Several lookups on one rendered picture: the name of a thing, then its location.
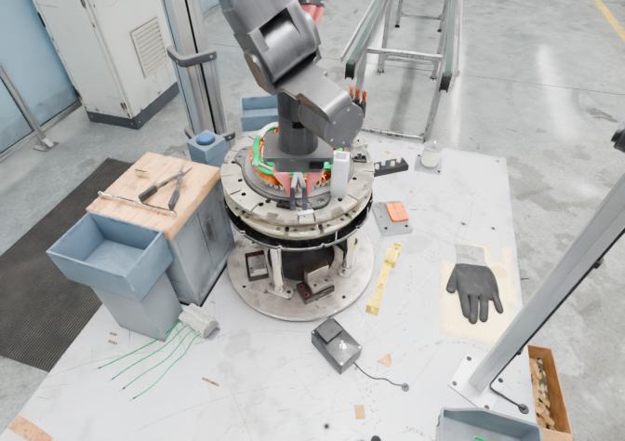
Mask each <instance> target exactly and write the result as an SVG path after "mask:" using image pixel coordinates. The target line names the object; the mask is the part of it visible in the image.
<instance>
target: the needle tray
mask: <svg viewBox="0 0 625 441"><path fill-rule="evenodd" d="M240 120H241V126H242V132H247V131H259V130H261V129H263V128H264V127H266V126H267V125H269V124H270V123H276V122H277V123H278V113H277V95H275V96H274V97H273V96H272V95H268V96H254V97H240Z"/></svg>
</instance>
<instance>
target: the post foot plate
mask: <svg viewBox="0 0 625 441"><path fill-rule="evenodd" d="M480 363H481V362H480V361H479V360H477V359H476V358H474V357H473V356H472V355H470V354H468V353H466V354H465V355H464V357H463V358H462V360H461V362H460V363H459V366H458V367H457V369H456V371H455V372H454V374H453V376H452V377H451V379H450V381H449V382H448V384H447V385H448V386H449V387H450V388H451V389H453V390H454V391H455V392H457V393H458V394H460V395H461V396H462V397H464V398H465V399H466V400H468V401H469V402H470V403H472V404H473V405H474V406H476V407H477V408H486V409H490V410H493V408H494V406H495V405H496V403H497V401H498V399H499V394H496V393H495V392H493V391H492V390H491V389H490V388H489V384H488V385H487V386H486V387H485V389H484V390H483V391H482V392H480V391H478V390H477V389H476V386H475V385H474V386H471V385H470V384H469V383H468V381H469V379H470V378H471V376H472V374H473V372H474V371H475V370H476V369H477V367H478V366H479V365H480ZM506 382H507V380H506V379H505V378H503V377H502V376H500V375H499V376H498V377H497V378H496V380H495V381H494V382H493V383H492V385H491V386H492V388H494V389H495V390H496V391H498V392H500V393H501V392H502V390H503V388H504V386H505V384H506Z"/></svg>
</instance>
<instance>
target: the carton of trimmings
mask: <svg viewBox="0 0 625 441"><path fill-rule="evenodd" d="M527 349H528V357H529V365H530V373H531V381H532V390H533V397H534V406H535V414H536V422H537V424H538V425H539V426H540V427H541V429H542V432H543V440H544V441H575V439H574V436H573V432H572V427H571V423H570V419H569V416H568V412H567V407H566V403H565V397H564V392H563V388H562V384H561V381H560V377H559V372H558V368H557V365H556V361H555V358H554V354H553V350H552V348H548V347H543V346H538V345H534V344H529V343H528V344H527ZM572 438H573V440H572Z"/></svg>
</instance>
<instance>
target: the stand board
mask: <svg viewBox="0 0 625 441"><path fill-rule="evenodd" d="M183 165H184V166H185V167H184V169H183V170H182V171H184V172H185V171H186V170H188V169H189V168H191V167H193V169H192V170H191V171H189V172H188V173H187V174H186V175H185V176H184V177H183V178H182V179H183V180H185V183H186V186H187V187H186V188H181V187H180V198H179V200H178V202H177V204H176V205H175V207H174V209H173V210H174V211H177V214H178V216H177V218H174V217H171V216H168V215H164V214H160V213H157V212H153V211H150V210H146V209H143V208H139V207H132V206H130V205H126V204H122V203H118V202H115V201H112V200H108V199H104V198H101V197H98V198H97V199H96V200H95V201H94V202H93V203H92V204H91V205H90V206H89V207H87V208H86V212H88V211H89V210H90V211H93V212H97V213H100V214H103V215H107V216H110V217H114V218H117V219H120V220H124V221H130V222H134V223H137V224H140V225H143V226H147V227H151V228H154V229H157V230H160V231H163V232H164V234H165V237H166V239H169V240H172V239H173V237H174V236H175V235H176V234H177V232H178V231H179V230H180V228H181V227H182V226H183V224H184V223H185V222H186V221H187V219H189V218H190V216H191V215H192V214H193V212H194V211H195V210H196V208H197V207H198V206H199V205H200V203H201V202H202V201H203V200H204V198H205V197H206V195H207V194H208V193H209V192H210V190H211V189H212V188H213V187H214V185H215V184H216V183H217V181H218V180H219V179H220V177H221V175H220V168H219V167H212V166H208V165H204V164H199V163H195V162H191V161H187V160H182V159H178V158H174V157H170V156H166V155H161V154H154V153H150V152H147V153H146V154H145V155H144V156H143V157H142V158H140V159H139V160H138V161H137V162H136V163H135V164H134V165H133V166H132V167H131V168H130V169H129V170H127V171H126V172H125V173H124V174H123V175H122V176H121V177H120V178H119V179H118V180H117V181H116V182H114V183H113V184H112V185H111V186H110V187H109V188H108V189H107V190H106V191H105V193H106V194H113V195H117V196H121V197H124V198H127V199H131V200H135V201H139V202H140V200H139V198H138V195H139V194H141V193H142V192H144V191H145V190H147V189H148V188H150V187H151V186H152V185H156V184H158V183H160V182H162V181H164V180H167V179H169V178H170V177H172V176H174V175H176V174H178V172H179V170H180V169H181V167H182V166H183ZM134 169H140V170H145V171H148V174H149V176H150V178H149V179H144V178H140V177H137V175H136V172H135V170H134ZM175 189H176V186H174V185H173V183H172V182H170V183H169V184H168V185H167V187H166V186H164V187H162V188H160V189H158V192H157V193H156V194H154V195H152V196H151V197H150V198H148V199H147V200H145V201H144V202H142V203H146V204H149V205H153V206H157V207H163V208H166V209H169V207H168V201H169V199H170V197H171V195H172V194H173V192H174V190H175Z"/></svg>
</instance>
